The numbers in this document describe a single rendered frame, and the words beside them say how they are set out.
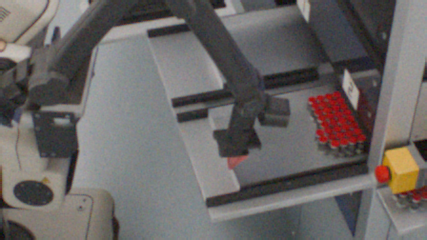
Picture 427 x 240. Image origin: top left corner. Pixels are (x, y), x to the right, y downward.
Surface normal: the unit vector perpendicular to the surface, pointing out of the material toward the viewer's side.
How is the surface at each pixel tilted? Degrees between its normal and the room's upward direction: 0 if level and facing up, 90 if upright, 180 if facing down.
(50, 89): 98
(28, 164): 90
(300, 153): 0
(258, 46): 0
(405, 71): 90
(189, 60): 0
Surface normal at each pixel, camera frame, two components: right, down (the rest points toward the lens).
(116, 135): 0.01, -0.72
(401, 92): 0.28, 0.67
